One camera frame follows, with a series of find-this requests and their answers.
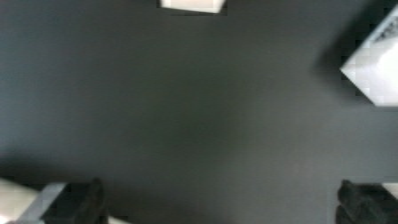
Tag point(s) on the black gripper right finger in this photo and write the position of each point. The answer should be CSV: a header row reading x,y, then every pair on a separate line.
x,y
367,204

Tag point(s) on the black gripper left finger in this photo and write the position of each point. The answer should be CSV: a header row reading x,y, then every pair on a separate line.
x,y
67,204

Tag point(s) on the white square tabletop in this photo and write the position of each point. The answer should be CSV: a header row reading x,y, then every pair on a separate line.
x,y
369,67

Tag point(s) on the white table leg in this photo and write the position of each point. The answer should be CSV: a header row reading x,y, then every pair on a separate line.
x,y
206,6

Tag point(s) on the white right fence piece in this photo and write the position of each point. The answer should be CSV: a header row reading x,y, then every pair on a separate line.
x,y
16,198

